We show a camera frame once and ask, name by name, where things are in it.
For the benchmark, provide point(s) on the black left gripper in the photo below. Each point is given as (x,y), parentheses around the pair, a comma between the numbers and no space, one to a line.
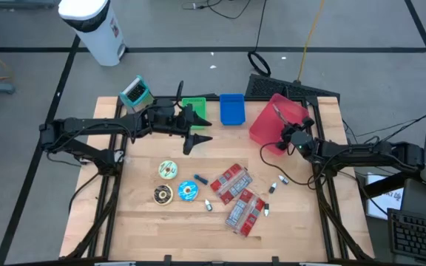
(168,120)

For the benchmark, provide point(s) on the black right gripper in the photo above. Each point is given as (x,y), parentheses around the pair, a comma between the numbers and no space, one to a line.
(290,133)

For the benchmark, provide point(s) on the blue marker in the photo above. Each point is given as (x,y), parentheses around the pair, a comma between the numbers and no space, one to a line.
(200,179)

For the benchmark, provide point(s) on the mint frosted toy donut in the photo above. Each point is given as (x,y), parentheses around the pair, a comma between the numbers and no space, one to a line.
(162,168)

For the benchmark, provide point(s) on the small dark dropper bottle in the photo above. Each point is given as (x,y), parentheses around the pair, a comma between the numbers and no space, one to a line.
(208,205)
(272,188)
(266,210)
(283,180)

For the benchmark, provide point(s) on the chocolate frosted toy donut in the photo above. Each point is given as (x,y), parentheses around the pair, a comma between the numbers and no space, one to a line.
(157,199)

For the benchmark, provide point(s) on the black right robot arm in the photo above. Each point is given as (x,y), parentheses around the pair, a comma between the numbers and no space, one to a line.
(346,151)

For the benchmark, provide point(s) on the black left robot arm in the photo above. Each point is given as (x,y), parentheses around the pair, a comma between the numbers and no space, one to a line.
(87,125)

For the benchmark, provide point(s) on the pink plastic bin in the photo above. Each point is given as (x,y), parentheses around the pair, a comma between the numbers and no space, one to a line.
(264,129)

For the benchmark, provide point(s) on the green plastic basket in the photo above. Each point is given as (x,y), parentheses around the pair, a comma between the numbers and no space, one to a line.
(198,105)

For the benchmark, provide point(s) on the black perforated panel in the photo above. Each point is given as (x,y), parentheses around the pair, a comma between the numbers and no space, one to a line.
(272,86)

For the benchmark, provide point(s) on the blue plastic basket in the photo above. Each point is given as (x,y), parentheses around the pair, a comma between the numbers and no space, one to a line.
(232,111)

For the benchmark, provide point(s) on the teal metal box grater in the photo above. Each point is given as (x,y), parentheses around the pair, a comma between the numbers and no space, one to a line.
(135,92)

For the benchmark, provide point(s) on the black table clamp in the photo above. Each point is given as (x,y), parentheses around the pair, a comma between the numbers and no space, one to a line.
(275,261)
(167,260)

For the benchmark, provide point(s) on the white paper sheet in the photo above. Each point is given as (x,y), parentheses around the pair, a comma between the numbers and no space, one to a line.
(383,203)

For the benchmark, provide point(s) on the white trash can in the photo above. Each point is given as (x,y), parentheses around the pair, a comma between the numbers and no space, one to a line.
(94,33)

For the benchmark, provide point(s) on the black keyboard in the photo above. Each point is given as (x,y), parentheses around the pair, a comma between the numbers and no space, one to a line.
(420,236)

